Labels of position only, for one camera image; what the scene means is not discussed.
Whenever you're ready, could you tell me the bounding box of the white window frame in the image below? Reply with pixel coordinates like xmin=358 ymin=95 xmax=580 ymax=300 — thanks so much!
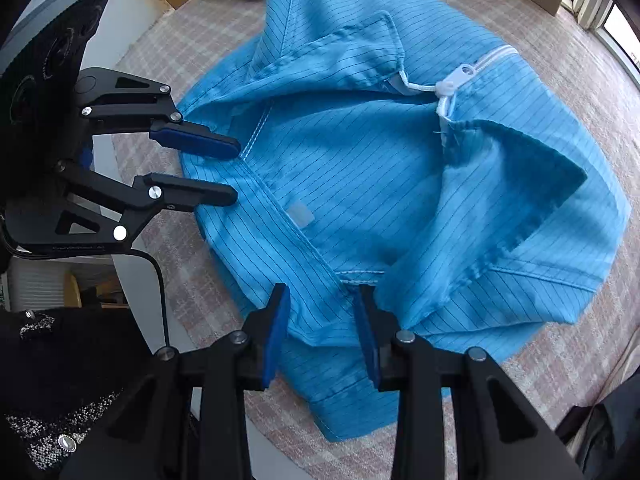
xmin=560 ymin=0 xmax=640 ymax=78

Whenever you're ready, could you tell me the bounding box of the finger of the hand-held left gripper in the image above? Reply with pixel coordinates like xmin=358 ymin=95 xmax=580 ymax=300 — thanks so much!
xmin=15 ymin=159 xmax=239 ymax=257
xmin=74 ymin=66 xmax=242 ymax=162

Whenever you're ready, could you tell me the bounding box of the pink plaid blanket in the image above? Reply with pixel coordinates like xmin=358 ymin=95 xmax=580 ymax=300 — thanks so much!
xmin=112 ymin=0 xmax=640 ymax=466

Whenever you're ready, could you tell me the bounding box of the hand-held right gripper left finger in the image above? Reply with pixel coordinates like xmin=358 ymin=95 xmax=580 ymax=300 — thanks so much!
xmin=60 ymin=284 xmax=292 ymax=480

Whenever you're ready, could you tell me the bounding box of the dark grey crumpled garment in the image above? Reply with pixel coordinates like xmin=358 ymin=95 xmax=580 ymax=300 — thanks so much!
xmin=555 ymin=375 xmax=640 ymax=480

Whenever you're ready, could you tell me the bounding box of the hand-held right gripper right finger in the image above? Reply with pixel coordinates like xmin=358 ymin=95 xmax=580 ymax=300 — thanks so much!
xmin=352 ymin=286 xmax=586 ymax=480

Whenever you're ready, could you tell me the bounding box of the blue striped jacket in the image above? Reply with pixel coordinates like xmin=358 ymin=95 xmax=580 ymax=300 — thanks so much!
xmin=176 ymin=0 xmax=632 ymax=443

